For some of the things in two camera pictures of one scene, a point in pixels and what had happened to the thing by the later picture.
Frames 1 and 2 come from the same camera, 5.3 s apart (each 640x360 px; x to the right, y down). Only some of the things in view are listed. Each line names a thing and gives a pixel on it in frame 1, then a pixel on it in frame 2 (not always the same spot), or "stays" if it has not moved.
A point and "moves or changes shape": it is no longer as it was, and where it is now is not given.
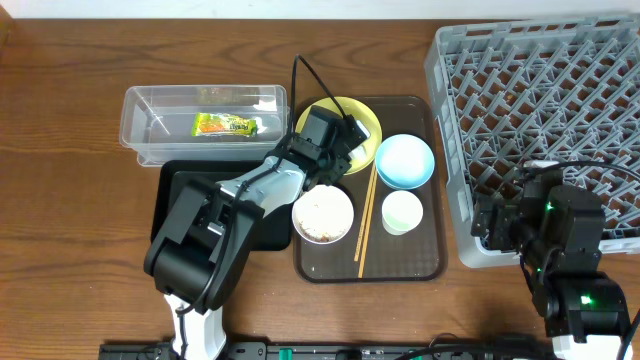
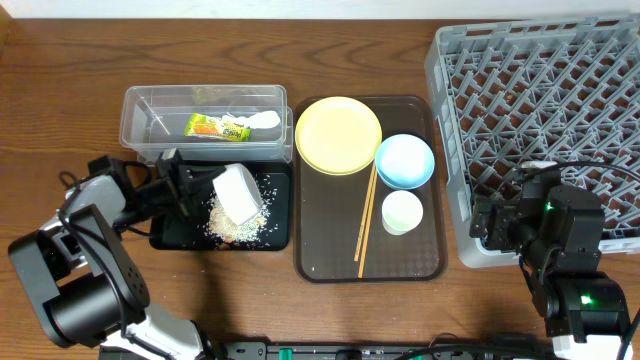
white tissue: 360,152 -> 257,120
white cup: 402,211 stays
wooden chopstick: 367,222 stays
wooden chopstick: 360,234 stays
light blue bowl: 405,161 stays
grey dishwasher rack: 560,92 stays
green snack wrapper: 215,124 moves or changes shape
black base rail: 342,351 stays
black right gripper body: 486,220 stays
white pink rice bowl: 323,214 moves or changes shape
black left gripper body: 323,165 -> 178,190
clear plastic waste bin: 246,122 stays
